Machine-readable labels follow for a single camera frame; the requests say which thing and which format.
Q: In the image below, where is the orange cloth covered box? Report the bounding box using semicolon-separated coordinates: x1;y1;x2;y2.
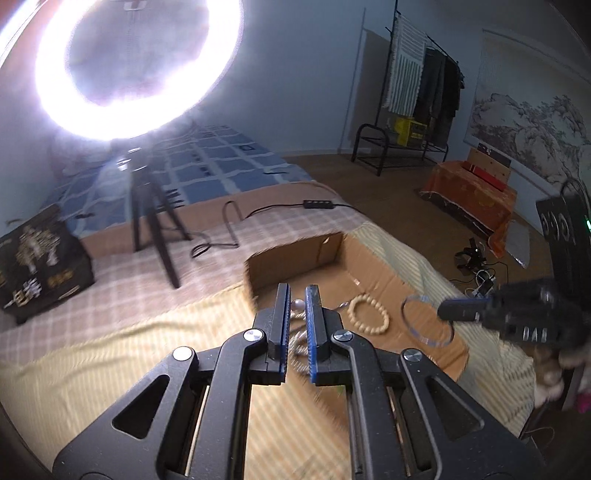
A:
420;159;518;257

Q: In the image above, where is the long white pearl necklace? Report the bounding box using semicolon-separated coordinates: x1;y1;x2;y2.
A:
290;299;309;370

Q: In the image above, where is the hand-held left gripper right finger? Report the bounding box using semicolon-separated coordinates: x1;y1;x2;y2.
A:
305;284;541;480

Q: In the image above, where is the thin dark bangle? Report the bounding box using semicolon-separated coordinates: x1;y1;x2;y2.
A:
401;295;455;348

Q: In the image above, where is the landscape wall painting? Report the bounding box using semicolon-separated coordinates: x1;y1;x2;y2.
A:
464;28;591;190

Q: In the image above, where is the bright ring light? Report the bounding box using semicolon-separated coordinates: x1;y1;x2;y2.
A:
32;0;245;144

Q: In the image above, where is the cream bead bracelet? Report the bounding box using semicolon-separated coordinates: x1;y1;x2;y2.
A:
347;295;391;337

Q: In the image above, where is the person's right hand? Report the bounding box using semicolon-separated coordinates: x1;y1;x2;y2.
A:
531;338;591;402

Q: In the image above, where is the pink plaid blanket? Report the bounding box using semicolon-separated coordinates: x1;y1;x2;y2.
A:
0;203;365;365

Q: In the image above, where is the black tripod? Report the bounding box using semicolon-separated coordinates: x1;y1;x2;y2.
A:
111;145;192;289

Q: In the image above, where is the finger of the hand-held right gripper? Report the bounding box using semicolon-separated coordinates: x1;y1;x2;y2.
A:
436;279;591;354

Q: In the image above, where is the black printed bag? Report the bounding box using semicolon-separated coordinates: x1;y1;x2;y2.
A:
0;205;95;326

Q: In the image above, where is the cardboard box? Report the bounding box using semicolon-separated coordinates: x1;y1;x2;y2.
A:
243;232;471;384

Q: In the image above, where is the plain door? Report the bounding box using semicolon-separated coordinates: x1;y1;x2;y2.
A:
342;28;398;153

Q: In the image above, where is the tangle of cables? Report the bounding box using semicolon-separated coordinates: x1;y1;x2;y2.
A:
464;268;506;298

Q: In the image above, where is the small black device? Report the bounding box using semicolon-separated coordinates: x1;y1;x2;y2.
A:
455;237;486;274

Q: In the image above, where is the striped hanging towel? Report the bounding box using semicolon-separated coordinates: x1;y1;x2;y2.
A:
387;14;428;114

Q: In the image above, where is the black clothes rack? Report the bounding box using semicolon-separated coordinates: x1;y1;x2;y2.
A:
352;7;465;177

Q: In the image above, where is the grey hanging garment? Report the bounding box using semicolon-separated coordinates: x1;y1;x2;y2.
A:
413;48;446;123

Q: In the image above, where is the long red box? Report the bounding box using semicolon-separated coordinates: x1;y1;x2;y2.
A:
465;161;506;191

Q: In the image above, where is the yellow crate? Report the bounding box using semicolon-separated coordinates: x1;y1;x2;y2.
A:
394;117;428;147

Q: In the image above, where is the light wooden box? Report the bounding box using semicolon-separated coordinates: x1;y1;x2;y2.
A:
466;147;513;190

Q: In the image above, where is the black cable with inline switch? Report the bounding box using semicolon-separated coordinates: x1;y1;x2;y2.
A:
191;199;352;259

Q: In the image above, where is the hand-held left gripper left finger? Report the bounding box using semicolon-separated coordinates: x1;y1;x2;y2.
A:
53;283;291;480

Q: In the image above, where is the grey flat sheet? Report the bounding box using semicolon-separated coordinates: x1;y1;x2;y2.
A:
505;222;532;269

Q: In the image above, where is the black hanging garment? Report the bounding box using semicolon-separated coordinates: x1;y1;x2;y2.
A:
431;58;464;139

